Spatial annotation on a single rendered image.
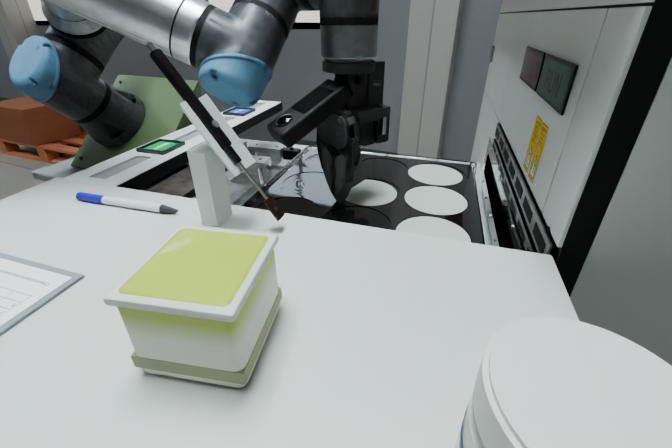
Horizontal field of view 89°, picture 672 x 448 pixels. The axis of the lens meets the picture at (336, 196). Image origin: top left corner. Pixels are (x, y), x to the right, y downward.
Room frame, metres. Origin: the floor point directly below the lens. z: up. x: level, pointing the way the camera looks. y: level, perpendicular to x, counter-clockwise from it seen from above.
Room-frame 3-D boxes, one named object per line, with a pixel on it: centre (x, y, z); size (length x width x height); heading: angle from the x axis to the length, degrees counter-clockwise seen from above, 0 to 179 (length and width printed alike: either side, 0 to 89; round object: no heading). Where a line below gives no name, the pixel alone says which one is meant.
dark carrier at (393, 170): (0.52, -0.06, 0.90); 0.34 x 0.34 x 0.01; 73
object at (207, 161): (0.32, 0.12, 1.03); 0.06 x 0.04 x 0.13; 73
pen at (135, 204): (0.35, 0.25, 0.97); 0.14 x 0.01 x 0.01; 75
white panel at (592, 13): (0.64, -0.33, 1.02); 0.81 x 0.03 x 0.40; 163
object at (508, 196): (0.48, -0.26, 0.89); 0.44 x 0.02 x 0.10; 163
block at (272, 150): (0.73, 0.15, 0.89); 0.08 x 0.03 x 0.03; 73
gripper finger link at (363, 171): (0.48, -0.03, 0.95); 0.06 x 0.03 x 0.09; 126
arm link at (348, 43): (0.50, -0.02, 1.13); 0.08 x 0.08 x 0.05
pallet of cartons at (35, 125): (3.26, 2.47, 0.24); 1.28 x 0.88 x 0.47; 67
